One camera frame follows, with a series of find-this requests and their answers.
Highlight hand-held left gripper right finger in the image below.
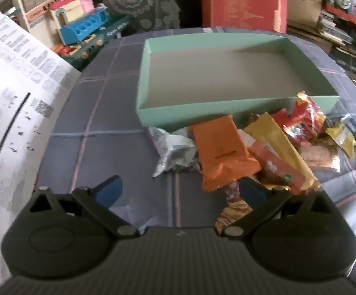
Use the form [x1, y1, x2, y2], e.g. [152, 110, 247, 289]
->
[219, 178, 332, 240]

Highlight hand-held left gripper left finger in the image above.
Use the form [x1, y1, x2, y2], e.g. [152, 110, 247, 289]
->
[27, 175, 140, 238]

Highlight colourful yellow red snack packet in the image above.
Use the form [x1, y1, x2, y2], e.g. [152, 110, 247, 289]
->
[214, 181, 254, 232]

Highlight orange-red snack packet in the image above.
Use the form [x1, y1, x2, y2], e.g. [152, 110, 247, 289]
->
[249, 141, 309, 192]

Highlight yellow packet with clear stripe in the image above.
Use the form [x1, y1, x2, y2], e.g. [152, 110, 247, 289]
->
[325, 114, 356, 159]

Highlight orange snack packet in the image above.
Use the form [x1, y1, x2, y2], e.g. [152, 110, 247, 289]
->
[188, 115, 261, 193]

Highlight clear brown cake packet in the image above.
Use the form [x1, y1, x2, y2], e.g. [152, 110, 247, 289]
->
[298, 143, 341, 173]

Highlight long yellow snack packet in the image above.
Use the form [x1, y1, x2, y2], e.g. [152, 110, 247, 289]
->
[244, 113, 320, 191]

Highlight silver foil snack packet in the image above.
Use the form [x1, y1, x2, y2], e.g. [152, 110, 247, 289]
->
[149, 127, 198, 177]

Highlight small red snack packet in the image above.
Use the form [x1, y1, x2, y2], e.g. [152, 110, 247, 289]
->
[270, 108, 292, 130]

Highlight red rainbow candy packet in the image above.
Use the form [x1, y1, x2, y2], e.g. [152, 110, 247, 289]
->
[283, 91, 326, 143]

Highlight mint green cardboard box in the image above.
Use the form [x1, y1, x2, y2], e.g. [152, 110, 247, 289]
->
[136, 31, 341, 129]

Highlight blue plaid blanket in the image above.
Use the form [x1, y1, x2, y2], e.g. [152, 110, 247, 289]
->
[38, 26, 356, 243]

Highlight white printed paper sheet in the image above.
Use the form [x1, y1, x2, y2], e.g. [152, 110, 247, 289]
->
[0, 9, 82, 289]

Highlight orange toy pieces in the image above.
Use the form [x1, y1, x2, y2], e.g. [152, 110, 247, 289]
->
[50, 43, 89, 60]

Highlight stack of books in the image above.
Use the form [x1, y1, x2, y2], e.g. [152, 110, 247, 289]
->
[316, 9, 356, 53]

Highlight teal toy kitchen box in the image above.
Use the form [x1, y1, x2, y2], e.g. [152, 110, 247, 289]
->
[70, 15, 132, 68]

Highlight blue toy block tray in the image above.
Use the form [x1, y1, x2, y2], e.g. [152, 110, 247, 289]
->
[59, 8, 109, 44]

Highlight cardboard box with blue print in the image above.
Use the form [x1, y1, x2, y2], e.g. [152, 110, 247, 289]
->
[287, 0, 329, 30]

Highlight grey lace cushion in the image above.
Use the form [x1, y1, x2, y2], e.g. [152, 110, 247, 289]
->
[103, 0, 181, 36]

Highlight red gift box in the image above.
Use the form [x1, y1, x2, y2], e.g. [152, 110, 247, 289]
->
[201, 0, 287, 33]

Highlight cream pink toy kitchen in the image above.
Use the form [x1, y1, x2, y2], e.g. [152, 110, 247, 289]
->
[10, 0, 100, 37]

